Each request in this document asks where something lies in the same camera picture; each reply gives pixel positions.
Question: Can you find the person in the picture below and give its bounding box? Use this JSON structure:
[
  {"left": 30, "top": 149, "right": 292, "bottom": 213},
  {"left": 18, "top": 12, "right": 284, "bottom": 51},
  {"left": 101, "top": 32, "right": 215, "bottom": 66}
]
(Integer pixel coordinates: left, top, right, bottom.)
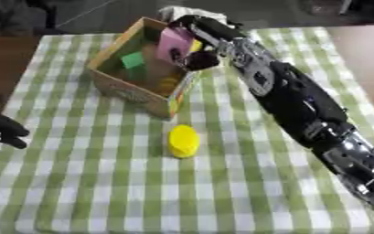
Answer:
[{"left": 0, "top": 0, "right": 59, "bottom": 40}]

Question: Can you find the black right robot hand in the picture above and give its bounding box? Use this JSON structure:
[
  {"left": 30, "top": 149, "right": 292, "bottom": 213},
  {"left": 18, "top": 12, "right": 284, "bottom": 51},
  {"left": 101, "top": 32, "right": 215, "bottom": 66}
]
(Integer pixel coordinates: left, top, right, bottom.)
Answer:
[{"left": 167, "top": 14, "right": 250, "bottom": 72}]

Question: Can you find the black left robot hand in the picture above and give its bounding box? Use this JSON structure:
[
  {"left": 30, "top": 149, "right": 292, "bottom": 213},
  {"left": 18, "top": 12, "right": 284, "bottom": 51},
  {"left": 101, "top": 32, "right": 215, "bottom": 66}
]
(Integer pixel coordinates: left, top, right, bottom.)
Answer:
[{"left": 0, "top": 110, "right": 32, "bottom": 150}]

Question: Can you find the tan cardboard box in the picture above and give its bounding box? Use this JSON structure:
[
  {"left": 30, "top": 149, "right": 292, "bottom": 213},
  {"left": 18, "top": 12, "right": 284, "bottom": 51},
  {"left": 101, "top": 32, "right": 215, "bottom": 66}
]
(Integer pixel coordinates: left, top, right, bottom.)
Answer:
[{"left": 85, "top": 16, "right": 203, "bottom": 119}]

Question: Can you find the pink block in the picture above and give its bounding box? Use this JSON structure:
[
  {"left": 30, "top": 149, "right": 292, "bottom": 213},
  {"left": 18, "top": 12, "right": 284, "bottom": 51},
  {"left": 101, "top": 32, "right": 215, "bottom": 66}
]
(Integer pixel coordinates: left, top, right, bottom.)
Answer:
[{"left": 155, "top": 27, "right": 197, "bottom": 66}]

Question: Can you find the yellow cylinder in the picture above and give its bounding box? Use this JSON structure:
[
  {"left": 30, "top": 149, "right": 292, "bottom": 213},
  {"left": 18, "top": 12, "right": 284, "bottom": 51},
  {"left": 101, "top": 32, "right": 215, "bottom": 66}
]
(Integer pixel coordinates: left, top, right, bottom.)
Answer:
[{"left": 166, "top": 123, "right": 201, "bottom": 159}]

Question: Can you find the green block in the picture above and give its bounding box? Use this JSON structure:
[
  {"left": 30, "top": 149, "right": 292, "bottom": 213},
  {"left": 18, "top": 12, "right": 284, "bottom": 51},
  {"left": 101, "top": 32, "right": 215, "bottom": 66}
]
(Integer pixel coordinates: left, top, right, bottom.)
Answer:
[{"left": 119, "top": 50, "right": 147, "bottom": 69}]

